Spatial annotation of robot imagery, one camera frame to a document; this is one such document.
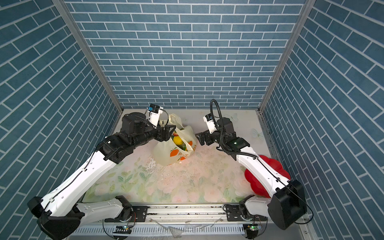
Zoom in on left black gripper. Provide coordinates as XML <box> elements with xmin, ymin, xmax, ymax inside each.
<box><xmin>130</xmin><ymin>119</ymin><xmax>177</xmax><ymax>150</ymax></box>

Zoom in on yellow plastic fruit-print bag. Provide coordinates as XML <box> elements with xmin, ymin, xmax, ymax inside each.
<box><xmin>153</xmin><ymin>114</ymin><xmax>198</xmax><ymax>166</ymax></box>

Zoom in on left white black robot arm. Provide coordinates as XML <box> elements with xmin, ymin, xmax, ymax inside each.
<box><xmin>28</xmin><ymin>112</ymin><xmax>176</xmax><ymax>240</ymax></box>

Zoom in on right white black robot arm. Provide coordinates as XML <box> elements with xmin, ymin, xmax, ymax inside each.
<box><xmin>196</xmin><ymin>114</ymin><xmax>309</xmax><ymax>230</ymax></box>

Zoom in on yellow fake lemon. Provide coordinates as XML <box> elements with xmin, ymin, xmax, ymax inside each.
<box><xmin>173</xmin><ymin>136</ymin><xmax>183</xmax><ymax>145</ymax></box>

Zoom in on green fake grape bunch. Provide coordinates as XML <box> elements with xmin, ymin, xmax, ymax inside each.
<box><xmin>177</xmin><ymin>142</ymin><xmax>187</xmax><ymax>151</ymax></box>

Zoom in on red flower-shaped plate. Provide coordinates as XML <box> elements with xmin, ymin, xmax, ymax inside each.
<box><xmin>238</xmin><ymin>155</ymin><xmax>291</xmax><ymax>198</ymax></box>

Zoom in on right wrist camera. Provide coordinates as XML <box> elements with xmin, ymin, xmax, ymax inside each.
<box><xmin>203</xmin><ymin>114</ymin><xmax>217</xmax><ymax>134</ymax></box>

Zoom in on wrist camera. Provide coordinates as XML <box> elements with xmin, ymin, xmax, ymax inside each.
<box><xmin>148</xmin><ymin>104</ymin><xmax>164</xmax><ymax>127</ymax></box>
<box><xmin>203</xmin><ymin>114</ymin><xmax>217</xmax><ymax>134</ymax></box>

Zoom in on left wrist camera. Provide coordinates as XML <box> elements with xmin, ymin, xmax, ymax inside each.
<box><xmin>148</xmin><ymin>104</ymin><xmax>164</xmax><ymax>127</ymax></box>

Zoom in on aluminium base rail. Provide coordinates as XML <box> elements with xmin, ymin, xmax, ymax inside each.
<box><xmin>68</xmin><ymin>203</ymin><xmax>316</xmax><ymax>240</ymax></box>

